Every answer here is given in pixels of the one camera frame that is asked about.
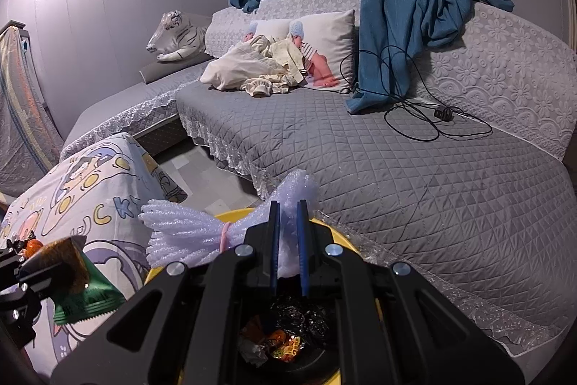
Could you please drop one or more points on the beige paper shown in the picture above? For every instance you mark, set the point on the beige paper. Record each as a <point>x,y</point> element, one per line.
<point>252,351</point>

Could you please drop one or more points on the yellow rimmed trash bin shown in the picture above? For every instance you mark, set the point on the yellow rimmed trash bin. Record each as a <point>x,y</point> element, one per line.
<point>315,360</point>

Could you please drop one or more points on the small baby print pillow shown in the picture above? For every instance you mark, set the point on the small baby print pillow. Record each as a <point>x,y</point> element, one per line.
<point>270,28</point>

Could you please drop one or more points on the lilac foam net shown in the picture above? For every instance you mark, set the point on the lilac foam net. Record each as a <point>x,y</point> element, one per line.
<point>189,231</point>

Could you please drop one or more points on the colourful snack wrapper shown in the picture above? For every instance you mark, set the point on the colourful snack wrapper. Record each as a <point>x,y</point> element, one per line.
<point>286,344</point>

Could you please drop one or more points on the long blue curtain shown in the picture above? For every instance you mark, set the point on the long blue curtain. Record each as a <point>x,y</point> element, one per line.
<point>387,6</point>

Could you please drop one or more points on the large baby print pillow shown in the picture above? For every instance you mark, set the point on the large baby print pillow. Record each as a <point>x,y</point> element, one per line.
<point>333,33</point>

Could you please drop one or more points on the green snack packet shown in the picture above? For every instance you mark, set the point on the green snack packet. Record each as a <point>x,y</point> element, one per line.
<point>90,295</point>

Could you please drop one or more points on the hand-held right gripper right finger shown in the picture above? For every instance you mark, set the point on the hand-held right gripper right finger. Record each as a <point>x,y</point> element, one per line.
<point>303,258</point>

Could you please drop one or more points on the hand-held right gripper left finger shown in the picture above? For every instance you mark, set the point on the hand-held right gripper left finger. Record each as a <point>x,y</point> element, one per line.
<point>275,258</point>

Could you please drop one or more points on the beige clothes pile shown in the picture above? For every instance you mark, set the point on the beige clothes pile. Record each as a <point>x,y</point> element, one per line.
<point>234,69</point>

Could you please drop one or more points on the orange peel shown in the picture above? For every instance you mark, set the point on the orange peel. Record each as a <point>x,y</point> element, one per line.
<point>32,249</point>

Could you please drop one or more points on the grey quilted sofa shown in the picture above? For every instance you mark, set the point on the grey quilted sofa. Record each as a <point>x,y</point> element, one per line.
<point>405,168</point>

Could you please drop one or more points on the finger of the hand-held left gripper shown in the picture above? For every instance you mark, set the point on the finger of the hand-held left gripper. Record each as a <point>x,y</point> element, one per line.
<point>18,304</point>
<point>13,261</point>

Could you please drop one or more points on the white tiger plush toy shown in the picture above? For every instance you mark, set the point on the white tiger plush toy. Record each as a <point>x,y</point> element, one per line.
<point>180,35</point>

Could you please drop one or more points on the striped bed sheet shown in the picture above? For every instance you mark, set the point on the striped bed sheet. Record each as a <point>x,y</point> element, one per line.
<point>22,119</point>

